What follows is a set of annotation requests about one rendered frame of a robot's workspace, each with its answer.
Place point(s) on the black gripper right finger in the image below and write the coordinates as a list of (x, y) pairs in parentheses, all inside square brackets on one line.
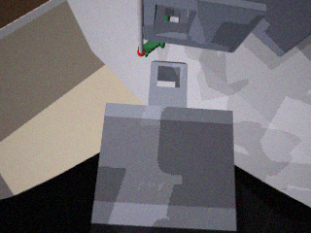
[(262, 208)]

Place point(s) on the grey pin with red cap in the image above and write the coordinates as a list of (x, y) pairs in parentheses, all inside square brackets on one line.
[(140, 9)]

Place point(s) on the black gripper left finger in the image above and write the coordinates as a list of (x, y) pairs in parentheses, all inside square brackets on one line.
[(60, 205)]

